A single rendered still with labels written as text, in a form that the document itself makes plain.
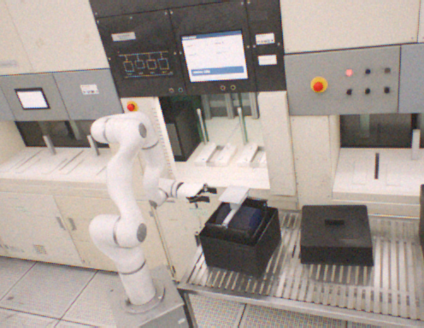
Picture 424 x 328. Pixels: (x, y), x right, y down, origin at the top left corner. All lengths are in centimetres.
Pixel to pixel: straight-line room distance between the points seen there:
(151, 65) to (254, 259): 102
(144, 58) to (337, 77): 89
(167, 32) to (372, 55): 88
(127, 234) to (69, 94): 106
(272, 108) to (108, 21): 86
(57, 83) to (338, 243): 164
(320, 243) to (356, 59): 76
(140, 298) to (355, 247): 90
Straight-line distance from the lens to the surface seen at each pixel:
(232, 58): 188
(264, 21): 180
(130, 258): 171
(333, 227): 189
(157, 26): 198
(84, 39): 222
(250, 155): 241
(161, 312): 182
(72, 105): 243
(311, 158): 200
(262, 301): 175
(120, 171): 160
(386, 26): 176
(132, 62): 210
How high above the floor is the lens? 207
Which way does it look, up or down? 29 degrees down
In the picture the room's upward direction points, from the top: 12 degrees counter-clockwise
